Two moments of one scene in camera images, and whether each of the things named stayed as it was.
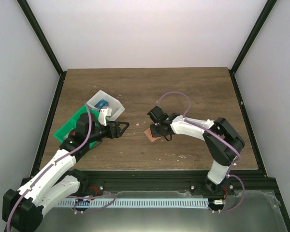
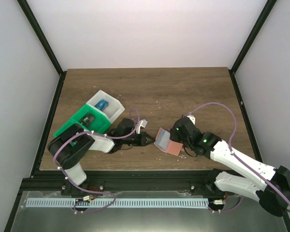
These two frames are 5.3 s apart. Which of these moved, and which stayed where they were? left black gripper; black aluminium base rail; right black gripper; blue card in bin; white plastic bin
Moved: right black gripper; left black gripper
Stayed: blue card in bin; black aluminium base rail; white plastic bin
